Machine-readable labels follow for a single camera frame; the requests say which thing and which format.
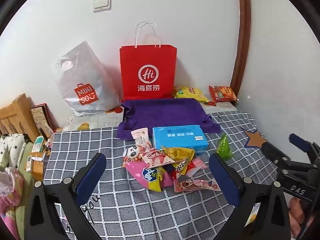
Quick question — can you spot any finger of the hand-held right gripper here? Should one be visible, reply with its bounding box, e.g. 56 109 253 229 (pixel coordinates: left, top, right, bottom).
261 142 316 171
289 133 320 161

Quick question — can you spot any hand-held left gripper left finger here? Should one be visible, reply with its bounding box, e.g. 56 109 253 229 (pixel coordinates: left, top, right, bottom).
24 152 108 240

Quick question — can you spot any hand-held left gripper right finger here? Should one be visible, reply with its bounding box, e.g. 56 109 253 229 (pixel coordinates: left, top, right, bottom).
209 153 292 240

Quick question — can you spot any pink bear print packet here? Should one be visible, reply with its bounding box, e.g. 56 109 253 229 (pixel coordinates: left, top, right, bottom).
173 178 221 193

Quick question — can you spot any plain pink snack packet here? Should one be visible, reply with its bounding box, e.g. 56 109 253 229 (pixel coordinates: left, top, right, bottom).
194 156 208 170

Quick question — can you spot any green triangular snack packet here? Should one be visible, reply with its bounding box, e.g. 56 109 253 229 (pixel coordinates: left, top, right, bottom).
215 134 233 160

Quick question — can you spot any panda print snack packet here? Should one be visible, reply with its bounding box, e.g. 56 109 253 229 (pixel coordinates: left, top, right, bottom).
122 145 144 167

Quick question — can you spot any yellow snack packet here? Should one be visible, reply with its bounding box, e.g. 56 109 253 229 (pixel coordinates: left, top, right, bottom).
161 146 195 175

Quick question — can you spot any pink and white snack packet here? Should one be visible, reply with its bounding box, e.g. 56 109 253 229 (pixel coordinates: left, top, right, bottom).
130 127 150 147

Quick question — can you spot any strawberry print pink packet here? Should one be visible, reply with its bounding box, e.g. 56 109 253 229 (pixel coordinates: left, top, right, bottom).
139 148 175 168

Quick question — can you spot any person's right hand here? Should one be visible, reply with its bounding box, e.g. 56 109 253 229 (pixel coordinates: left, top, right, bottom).
290 197 312 228

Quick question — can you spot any red snack packet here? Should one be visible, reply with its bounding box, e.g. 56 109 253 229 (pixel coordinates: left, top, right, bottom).
172 161 200 179

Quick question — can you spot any wooden bedside table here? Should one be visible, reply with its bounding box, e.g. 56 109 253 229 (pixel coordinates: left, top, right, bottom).
27 136 52 180

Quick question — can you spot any grey plaid bedsheet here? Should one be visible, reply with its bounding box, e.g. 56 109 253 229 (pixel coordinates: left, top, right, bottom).
44 111 295 240

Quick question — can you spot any blue tissue pack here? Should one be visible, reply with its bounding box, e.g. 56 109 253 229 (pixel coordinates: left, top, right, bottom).
152 125 209 155

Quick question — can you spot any green cloth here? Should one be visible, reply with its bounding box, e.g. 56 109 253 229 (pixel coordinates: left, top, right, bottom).
15 142 34 240

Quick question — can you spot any patterned gift box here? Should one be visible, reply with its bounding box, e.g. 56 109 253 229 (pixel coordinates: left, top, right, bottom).
30 103 59 140

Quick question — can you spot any orange chips bag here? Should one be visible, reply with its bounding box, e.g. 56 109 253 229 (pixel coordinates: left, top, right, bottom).
209 85 238 103

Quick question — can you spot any white floral pillow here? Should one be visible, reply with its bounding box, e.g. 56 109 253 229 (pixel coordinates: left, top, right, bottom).
0 134 25 168

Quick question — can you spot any purple towel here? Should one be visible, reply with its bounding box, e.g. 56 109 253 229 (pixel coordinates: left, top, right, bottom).
117 98 222 139

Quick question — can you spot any yellow chips bag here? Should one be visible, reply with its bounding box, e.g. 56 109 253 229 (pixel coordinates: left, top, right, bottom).
172 86 209 103

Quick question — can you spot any white plastic shopping bag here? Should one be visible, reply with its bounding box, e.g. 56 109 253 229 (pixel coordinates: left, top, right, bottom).
51 41 124 117

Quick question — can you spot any wooden headboard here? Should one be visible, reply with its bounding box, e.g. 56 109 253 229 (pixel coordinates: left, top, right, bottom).
0 93 38 143

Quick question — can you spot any red paper shopping bag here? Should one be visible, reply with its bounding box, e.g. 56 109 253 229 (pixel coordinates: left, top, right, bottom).
119 22 178 102

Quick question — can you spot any brown wooden door frame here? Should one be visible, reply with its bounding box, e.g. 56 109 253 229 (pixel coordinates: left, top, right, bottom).
230 0 252 98

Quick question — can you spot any white light switch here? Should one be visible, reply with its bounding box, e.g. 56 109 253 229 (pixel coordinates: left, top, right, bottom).
92 0 112 13

